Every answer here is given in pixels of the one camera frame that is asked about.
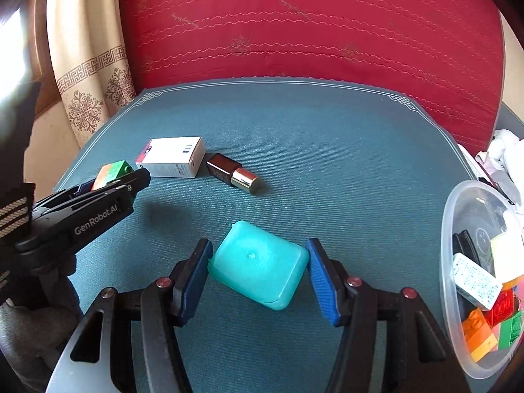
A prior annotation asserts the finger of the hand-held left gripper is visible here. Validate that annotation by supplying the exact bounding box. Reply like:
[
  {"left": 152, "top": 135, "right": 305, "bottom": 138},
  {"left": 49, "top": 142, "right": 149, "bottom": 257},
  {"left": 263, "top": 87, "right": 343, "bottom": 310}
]
[
  {"left": 92, "top": 167, "right": 151, "bottom": 197},
  {"left": 35, "top": 182, "right": 99, "bottom": 214}
]

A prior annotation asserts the green and orange building block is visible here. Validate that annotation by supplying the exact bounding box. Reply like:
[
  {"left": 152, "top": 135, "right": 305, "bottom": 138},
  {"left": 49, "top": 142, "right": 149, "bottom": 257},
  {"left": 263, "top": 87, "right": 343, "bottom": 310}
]
[{"left": 91, "top": 159, "right": 136, "bottom": 191}]

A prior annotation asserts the clear plastic bowl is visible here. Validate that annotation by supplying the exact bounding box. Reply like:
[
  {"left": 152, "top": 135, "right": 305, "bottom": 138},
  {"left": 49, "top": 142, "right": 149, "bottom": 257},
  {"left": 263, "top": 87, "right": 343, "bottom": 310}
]
[{"left": 439, "top": 180, "right": 524, "bottom": 381}]

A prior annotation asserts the white patterned small box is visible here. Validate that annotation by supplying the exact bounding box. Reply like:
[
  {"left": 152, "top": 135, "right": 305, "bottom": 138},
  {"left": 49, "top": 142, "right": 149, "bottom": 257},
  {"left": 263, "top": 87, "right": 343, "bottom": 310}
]
[{"left": 452, "top": 253, "right": 503, "bottom": 311}]

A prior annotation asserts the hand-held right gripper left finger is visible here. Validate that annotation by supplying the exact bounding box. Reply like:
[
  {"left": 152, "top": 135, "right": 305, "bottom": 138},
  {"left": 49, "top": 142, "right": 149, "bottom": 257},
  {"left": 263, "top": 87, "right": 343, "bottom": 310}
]
[{"left": 45, "top": 237, "right": 214, "bottom": 393}]

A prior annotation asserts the red building block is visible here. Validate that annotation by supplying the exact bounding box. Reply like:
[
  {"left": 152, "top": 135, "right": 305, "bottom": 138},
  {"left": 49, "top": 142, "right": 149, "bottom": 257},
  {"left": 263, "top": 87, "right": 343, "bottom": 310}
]
[{"left": 485, "top": 289, "right": 517, "bottom": 328}]

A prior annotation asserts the beige patterned curtain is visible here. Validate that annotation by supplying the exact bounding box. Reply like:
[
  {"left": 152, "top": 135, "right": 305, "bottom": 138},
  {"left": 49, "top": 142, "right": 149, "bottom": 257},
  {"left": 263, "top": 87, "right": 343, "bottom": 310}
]
[{"left": 45, "top": 0, "right": 138, "bottom": 148}]

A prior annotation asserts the pale yellow building block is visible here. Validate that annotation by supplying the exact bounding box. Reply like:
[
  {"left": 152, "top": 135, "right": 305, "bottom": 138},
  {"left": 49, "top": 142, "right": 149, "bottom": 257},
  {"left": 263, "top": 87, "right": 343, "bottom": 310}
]
[{"left": 489, "top": 211, "right": 524, "bottom": 279}]

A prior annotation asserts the red quilted mattress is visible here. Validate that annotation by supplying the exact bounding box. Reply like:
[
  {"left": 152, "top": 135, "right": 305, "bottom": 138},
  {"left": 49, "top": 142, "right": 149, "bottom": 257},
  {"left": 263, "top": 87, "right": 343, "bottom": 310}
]
[{"left": 117, "top": 0, "right": 505, "bottom": 148}]

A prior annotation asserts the person's left hand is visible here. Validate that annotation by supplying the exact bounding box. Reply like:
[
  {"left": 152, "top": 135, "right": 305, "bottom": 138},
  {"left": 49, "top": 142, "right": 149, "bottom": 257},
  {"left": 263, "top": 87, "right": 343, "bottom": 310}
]
[{"left": 0, "top": 274, "right": 84, "bottom": 393}]

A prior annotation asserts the dark brown gold lipstick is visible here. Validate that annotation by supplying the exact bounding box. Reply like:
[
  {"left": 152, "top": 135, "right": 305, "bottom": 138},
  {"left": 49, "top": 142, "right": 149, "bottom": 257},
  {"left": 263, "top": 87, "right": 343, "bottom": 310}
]
[{"left": 206, "top": 153, "right": 260, "bottom": 193}]

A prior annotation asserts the person's left forearm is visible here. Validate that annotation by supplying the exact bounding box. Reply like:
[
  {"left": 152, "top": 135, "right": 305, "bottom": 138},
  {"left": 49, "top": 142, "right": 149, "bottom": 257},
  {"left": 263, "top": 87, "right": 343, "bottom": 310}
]
[{"left": 0, "top": 80, "right": 44, "bottom": 308}]

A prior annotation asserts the black ribbed plastic piece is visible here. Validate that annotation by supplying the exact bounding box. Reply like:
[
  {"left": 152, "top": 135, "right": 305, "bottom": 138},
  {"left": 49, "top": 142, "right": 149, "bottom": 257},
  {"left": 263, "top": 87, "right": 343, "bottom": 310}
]
[{"left": 451, "top": 230, "right": 484, "bottom": 273}]

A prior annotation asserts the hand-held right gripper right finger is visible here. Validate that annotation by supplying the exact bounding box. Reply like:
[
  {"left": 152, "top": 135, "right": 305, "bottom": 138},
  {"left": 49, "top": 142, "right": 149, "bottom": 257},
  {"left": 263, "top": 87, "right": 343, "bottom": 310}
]
[{"left": 306, "top": 237, "right": 471, "bottom": 393}]

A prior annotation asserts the teal plastic case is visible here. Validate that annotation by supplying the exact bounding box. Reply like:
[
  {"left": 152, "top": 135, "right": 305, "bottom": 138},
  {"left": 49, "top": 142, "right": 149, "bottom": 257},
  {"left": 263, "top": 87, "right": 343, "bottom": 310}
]
[{"left": 207, "top": 220, "right": 310, "bottom": 311}]

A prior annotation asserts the white clothes pile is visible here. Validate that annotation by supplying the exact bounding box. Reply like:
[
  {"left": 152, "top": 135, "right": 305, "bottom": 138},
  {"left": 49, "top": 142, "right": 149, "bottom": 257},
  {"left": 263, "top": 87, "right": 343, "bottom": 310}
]
[{"left": 475, "top": 129, "right": 524, "bottom": 205}]

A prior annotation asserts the white cardboard box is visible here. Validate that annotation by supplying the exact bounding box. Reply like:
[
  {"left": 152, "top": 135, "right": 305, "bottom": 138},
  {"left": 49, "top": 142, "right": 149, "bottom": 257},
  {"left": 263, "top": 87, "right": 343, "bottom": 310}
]
[{"left": 135, "top": 136, "right": 206, "bottom": 178}]

